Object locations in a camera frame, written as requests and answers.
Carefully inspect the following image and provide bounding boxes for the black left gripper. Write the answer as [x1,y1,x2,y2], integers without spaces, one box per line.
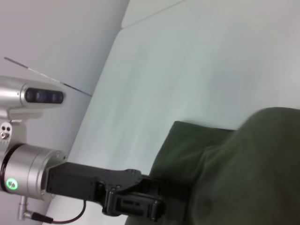
[45,161,167,223]

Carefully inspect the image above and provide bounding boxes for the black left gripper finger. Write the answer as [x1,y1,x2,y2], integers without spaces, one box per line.
[131,174,193,202]

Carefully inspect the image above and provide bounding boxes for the dark green FREE T-shirt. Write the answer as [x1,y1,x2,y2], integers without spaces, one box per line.
[125,107,300,225]

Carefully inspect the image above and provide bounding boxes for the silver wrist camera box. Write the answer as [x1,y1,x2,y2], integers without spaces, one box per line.
[0,75,67,150]

